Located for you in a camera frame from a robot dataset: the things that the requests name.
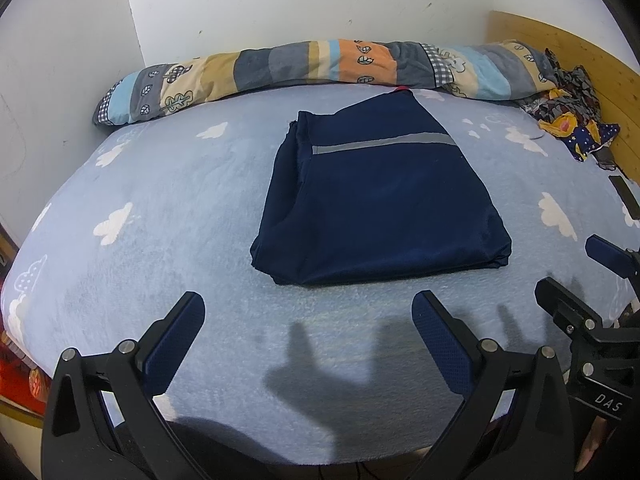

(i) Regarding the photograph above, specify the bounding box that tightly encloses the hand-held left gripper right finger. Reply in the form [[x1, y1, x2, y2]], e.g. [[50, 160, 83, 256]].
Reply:
[[407, 290, 576, 480]]

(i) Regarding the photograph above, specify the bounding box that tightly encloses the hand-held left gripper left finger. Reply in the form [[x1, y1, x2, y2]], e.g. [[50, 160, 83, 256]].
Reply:
[[41, 291, 211, 480]]

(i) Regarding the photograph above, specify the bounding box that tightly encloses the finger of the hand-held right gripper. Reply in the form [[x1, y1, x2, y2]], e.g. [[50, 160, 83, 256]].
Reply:
[[534, 276, 640, 420], [585, 234, 640, 281]]

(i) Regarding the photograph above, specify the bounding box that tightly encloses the navy blue jacket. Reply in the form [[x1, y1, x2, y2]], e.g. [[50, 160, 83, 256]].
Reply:
[[249, 87, 514, 288]]

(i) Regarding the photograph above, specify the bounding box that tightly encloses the pile of colourful clothes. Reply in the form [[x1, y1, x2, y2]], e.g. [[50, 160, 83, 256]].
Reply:
[[517, 49, 622, 163]]

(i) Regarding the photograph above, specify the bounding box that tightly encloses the person's right hand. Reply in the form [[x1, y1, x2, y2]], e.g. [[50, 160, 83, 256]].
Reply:
[[574, 415, 612, 474]]

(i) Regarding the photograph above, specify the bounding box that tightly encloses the black phone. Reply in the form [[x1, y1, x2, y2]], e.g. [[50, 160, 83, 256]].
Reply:
[[610, 175, 640, 221]]

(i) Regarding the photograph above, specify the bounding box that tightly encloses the light blue cloud-print bed sheet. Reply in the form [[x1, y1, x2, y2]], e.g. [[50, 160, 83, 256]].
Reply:
[[0, 82, 640, 466]]

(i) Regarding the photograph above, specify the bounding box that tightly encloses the red box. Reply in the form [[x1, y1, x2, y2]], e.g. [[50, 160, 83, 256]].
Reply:
[[0, 220, 53, 417]]

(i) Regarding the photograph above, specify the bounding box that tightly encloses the wooden headboard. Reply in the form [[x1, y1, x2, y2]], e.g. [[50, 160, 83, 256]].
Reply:
[[487, 10, 640, 183]]

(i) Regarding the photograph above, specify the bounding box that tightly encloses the rolled patchwork quilt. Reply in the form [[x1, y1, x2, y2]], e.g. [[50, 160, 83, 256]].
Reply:
[[91, 37, 566, 127]]

